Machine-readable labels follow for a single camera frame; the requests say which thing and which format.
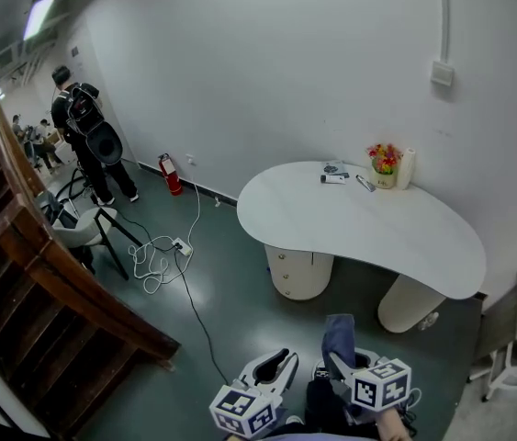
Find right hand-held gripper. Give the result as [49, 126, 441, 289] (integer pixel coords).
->
[325, 346, 411, 426]

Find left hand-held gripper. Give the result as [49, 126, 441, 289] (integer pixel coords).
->
[209, 348, 299, 439]

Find dark blue cloth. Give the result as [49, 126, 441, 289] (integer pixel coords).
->
[321, 313, 356, 371]

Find person's right forearm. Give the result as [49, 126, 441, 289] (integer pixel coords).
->
[376, 406, 414, 441]

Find white kidney-shaped table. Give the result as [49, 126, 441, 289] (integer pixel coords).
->
[236, 161, 488, 334]

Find person's black trousers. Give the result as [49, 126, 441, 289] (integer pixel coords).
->
[306, 378, 355, 431]

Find person's blue shirt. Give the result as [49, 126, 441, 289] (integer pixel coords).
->
[257, 432, 378, 441]

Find small white floor object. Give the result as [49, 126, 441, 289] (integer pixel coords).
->
[418, 311, 441, 331]

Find grey wooden shelf desk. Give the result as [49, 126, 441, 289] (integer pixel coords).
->
[468, 241, 517, 362]

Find blue and silver tube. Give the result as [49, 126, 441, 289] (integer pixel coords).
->
[354, 174, 377, 194]

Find cream pot of colourful flowers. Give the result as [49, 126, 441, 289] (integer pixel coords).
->
[365, 142, 404, 190]

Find white ribbed vase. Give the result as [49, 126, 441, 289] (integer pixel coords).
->
[397, 147, 417, 191]

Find red fire extinguisher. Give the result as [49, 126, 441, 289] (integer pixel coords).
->
[157, 153, 185, 197]

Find white chair with black legs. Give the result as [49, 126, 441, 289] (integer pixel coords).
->
[39, 190, 144, 282]

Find brown wooden staircase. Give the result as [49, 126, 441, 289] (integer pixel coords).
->
[0, 52, 181, 440]

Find black oval basin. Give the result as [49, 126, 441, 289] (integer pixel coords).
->
[85, 121, 124, 167]

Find black backpack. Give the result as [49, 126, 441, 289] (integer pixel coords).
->
[63, 83, 106, 137]

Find ceiling light panel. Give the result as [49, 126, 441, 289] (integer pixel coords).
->
[22, 0, 57, 41]

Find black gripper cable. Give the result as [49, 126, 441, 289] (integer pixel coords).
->
[395, 386, 424, 435]

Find black floor cable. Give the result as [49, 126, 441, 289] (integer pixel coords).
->
[115, 209, 231, 385]

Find white power strip with cables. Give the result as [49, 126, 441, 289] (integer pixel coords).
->
[128, 158, 203, 295]

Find white wall switch box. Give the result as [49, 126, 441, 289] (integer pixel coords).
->
[431, 60, 455, 86]

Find white wall conduit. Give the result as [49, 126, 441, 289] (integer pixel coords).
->
[439, 0, 451, 63]

